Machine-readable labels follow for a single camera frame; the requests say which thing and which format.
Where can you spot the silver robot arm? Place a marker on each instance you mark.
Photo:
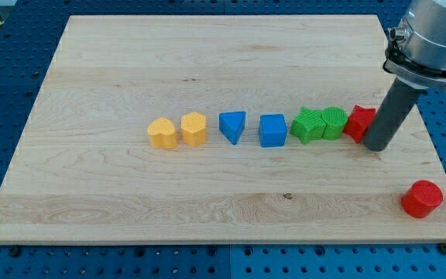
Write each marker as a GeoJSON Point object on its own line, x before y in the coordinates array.
{"type": "Point", "coordinates": [416, 52]}

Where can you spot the green star block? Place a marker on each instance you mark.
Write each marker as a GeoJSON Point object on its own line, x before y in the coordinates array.
{"type": "Point", "coordinates": [308, 125]}

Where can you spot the red star block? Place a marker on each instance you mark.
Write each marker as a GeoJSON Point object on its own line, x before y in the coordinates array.
{"type": "Point", "coordinates": [358, 122]}

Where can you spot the blue triangle block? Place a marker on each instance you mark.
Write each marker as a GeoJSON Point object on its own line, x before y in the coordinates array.
{"type": "Point", "coordinates": [231, 125]}

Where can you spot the yellow hexagon block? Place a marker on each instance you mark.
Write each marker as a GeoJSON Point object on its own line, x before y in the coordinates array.
{"type": "Point", "coordinates": [194, 128]}

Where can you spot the blue cube block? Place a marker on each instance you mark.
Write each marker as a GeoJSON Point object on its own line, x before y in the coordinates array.
{"type": "Point", "coordinates": [272, 130]}

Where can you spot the yellow heart block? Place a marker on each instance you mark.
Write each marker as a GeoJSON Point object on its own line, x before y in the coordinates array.
{"type": "Point", "coordinates": [162, 133]}

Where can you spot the wooden board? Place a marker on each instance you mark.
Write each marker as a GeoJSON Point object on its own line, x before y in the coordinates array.
{"type": "Point", "coordinates": [84, 172]}

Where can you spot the green cylinder block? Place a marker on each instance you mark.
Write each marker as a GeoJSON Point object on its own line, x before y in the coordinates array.
{"type": "Point", "coordinates": [335, 120]}

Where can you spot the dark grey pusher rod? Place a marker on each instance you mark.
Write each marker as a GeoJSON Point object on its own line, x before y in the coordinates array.
{"type": "Point", "coordinates": [397, 104]}

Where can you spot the red cylinder block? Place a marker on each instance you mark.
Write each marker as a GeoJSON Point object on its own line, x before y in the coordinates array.
{"type": "Point", "coordinates": [422, 199]}

